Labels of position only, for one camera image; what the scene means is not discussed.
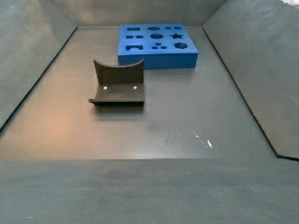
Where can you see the black curved holder stand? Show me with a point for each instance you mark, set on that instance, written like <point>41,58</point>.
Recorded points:
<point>121,83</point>

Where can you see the blue shape-sorting block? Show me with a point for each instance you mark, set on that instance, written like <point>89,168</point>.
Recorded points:
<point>162,45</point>

